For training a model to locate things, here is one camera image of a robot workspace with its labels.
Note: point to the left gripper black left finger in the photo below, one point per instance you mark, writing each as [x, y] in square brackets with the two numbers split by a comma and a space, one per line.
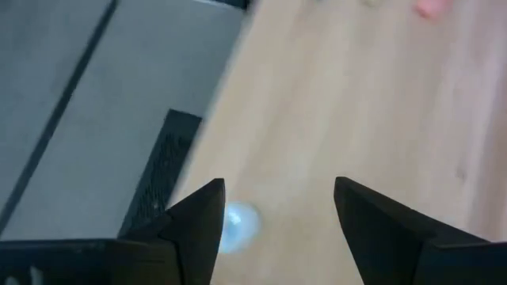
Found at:
[190, 245]

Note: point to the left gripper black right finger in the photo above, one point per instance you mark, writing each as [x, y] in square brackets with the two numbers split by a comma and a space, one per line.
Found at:
[396, 253]

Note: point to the clear translucent medicine bottle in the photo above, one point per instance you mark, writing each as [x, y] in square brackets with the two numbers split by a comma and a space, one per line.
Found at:
[241, 225]

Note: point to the red medicine bottle white cap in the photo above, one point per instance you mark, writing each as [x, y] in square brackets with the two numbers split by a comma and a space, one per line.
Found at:
[429, 8]

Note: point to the black perforated bar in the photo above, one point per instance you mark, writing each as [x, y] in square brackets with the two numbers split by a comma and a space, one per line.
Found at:
[166, 166]

